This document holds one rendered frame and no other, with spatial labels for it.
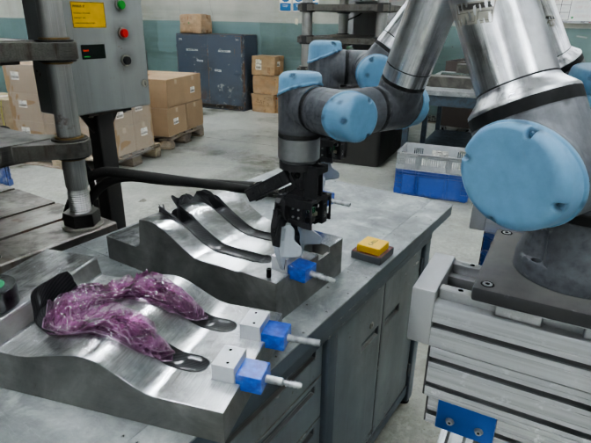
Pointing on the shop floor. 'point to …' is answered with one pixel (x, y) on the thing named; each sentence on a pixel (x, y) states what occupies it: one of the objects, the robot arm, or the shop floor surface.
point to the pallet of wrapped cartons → (126, 139)
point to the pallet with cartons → (175, 106)
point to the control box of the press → (100, 76)
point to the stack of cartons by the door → (266, 82)
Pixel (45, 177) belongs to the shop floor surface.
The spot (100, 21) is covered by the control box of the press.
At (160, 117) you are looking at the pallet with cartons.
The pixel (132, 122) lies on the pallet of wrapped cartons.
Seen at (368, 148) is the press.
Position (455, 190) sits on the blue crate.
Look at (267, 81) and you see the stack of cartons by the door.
